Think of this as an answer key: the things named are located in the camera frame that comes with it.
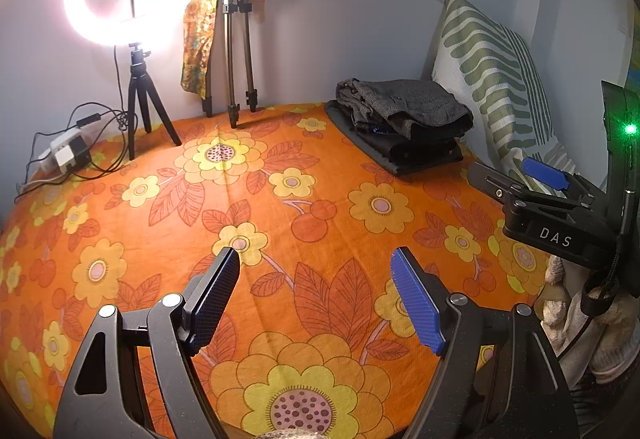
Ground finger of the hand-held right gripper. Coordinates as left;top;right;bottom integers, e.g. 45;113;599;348
467;162;531;210
520;157;603;206

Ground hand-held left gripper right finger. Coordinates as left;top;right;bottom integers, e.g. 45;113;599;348
390;246;581;439

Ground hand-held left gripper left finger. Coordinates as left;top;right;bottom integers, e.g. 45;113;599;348
52;246;241;439

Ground grey pants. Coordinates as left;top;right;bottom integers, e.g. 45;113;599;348
336;78;474;141

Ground dark folded clothes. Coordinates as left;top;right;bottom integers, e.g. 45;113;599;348
325;102;463;177

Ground green striped white pillow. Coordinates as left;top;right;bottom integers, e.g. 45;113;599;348
431;0;608;200

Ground orange floral bedsheet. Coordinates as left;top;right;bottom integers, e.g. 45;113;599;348
0;102;556;439

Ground white charger adapter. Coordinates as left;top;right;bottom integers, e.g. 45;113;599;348
55;146;92;173

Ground white power strip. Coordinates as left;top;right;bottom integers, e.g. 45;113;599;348
37;128;83;171

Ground small black tripod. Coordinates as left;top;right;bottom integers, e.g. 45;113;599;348
114;42;182;161

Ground large folded tripod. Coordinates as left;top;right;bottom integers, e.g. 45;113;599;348
200;0;258;129

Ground orange floral hanging cloth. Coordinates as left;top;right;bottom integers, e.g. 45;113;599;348
181;0;221;101

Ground black wrist strap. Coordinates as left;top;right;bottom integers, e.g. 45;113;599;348
581;239;627;316

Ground power strip with cables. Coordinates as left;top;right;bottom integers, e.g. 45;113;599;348
15;44;140;195

